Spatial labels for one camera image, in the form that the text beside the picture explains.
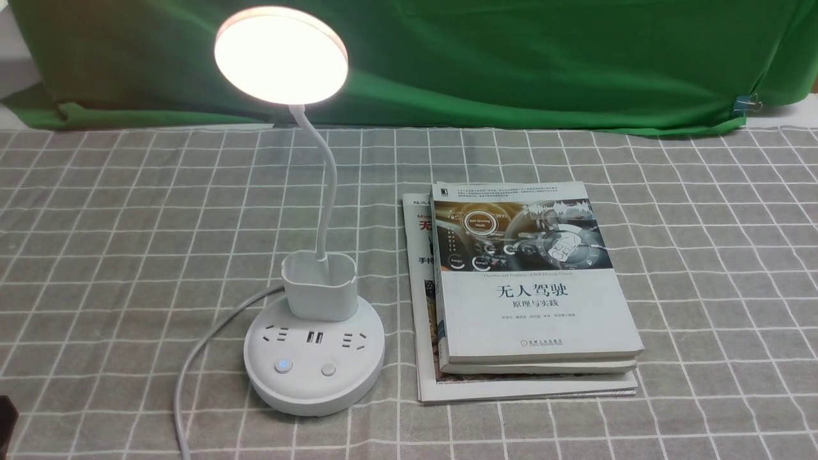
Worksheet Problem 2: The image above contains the white self-driving textbook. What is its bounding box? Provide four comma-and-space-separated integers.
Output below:
430, 181, 645, 374

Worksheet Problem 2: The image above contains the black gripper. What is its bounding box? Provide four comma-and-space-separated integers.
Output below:
0, 395, 19, 443

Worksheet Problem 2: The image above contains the white desk lamp with sockets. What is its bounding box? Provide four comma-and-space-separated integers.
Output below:
213, 6, 385, 417

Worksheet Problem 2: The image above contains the blue binder clip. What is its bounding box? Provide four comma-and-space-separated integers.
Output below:
731, 93, 764, 118

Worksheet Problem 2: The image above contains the white lamp power cable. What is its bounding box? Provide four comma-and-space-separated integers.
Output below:
174, 286, 286, 460

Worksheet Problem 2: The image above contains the thin magazine under book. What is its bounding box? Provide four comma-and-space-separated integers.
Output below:
401, 193, 638, 404

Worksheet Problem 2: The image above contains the grey checked tablecloth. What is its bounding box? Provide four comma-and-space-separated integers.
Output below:
1, 128, 817, 459

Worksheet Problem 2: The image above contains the green backdrop cloth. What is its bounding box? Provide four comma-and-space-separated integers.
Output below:
3, 1, 817, 136

